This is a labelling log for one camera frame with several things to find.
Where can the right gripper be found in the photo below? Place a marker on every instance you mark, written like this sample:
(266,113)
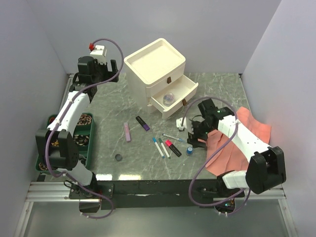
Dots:
(193,138)

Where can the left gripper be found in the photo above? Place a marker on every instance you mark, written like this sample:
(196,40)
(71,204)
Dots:
(104,66)

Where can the blue tape roll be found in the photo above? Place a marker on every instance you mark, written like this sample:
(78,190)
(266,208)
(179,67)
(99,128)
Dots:
(189,151)

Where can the blue whiteboard pen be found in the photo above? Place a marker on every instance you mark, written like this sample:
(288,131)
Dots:
(175,138)

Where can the black pink highlighter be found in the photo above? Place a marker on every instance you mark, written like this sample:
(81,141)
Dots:
(173,148)

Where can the clear paperclip jar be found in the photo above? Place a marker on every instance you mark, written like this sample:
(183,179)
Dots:
(168,99)

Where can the black round cap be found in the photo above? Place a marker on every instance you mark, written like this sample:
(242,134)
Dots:
(118,157)

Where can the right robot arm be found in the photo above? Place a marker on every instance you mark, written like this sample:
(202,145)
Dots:
(266,164)

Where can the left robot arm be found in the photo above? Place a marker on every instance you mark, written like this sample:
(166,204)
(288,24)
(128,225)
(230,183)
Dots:
(55,144)

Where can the green cap white marker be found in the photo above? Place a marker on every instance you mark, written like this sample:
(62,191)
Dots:
(164,148)

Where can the pink cloth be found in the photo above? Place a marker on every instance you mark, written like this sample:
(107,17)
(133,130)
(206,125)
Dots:
(230,157)

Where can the blue cap white marker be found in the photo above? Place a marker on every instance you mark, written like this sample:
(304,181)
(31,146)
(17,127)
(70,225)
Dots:
(158,148)

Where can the white drawer cabinet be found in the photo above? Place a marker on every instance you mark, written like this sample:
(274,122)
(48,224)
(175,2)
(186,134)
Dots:
(151,69)

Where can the black purple highlighter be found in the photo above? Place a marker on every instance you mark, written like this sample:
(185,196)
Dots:
(142,123)

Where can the pink lilac highlighter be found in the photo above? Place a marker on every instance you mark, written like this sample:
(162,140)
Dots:
(127,132)

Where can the green compartment tray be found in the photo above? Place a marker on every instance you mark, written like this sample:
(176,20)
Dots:
(83,137)

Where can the black base bar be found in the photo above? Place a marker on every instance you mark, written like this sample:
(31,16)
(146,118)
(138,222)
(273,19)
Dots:
(108,195)

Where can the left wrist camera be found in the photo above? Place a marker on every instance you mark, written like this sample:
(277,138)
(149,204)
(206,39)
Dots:
(98,52)

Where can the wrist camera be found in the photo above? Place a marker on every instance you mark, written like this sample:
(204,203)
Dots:
(184,123)
(98,52)

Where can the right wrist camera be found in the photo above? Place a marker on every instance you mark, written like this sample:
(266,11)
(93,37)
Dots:
(184,123)

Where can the aluminium rail frame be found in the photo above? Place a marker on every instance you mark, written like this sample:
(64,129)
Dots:
(52,214)

